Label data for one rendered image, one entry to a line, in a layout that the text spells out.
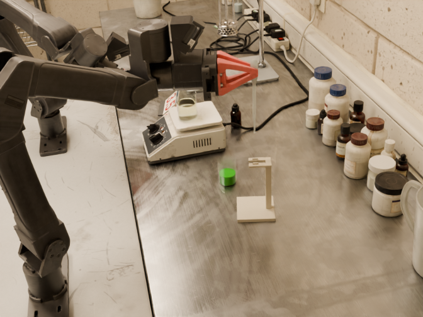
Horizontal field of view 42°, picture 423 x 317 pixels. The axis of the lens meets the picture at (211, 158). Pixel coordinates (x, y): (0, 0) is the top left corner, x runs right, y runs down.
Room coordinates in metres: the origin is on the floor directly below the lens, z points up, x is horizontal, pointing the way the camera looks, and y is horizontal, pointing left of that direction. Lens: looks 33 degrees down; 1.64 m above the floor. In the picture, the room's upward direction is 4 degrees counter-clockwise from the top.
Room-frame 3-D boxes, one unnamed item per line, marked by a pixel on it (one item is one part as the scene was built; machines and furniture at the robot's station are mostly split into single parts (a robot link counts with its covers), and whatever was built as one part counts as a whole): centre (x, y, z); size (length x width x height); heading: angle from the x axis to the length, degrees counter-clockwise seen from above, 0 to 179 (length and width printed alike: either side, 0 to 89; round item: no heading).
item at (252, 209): (0.93, -0.09, 0.96); 0.08 x 0.08 x 0.13; 86
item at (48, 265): (0.74, 0.31, 1.00); 0.09 x 0.06 x 0.06; 42
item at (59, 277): (0.73, 0.32, 0.94); 0.20 x 0.07 x 0.08; 11
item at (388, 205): (0.91, -0.37, 0.94); 0.07 x 0.07 x 0.07
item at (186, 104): (1.21, 0.05, 1.02); 0.06 x 0.05 x 0.08; 135
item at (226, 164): (1.05, -0.03, 0.93); 0.04 x 0.04 x 0.06
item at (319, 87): (1.35, -0.32, 0.96); 0.07 x 0.07 x 0.13
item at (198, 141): (1.22, 0.06, 0.94); 0.22 x 0.13 x 0.08; 102
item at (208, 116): (1.23, 0.03, 0.98); 0.12 x 0.12 x 0.01; 12
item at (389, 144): (1.03, -0.40, 0.94); 0.03 x 0.03 x 0.09
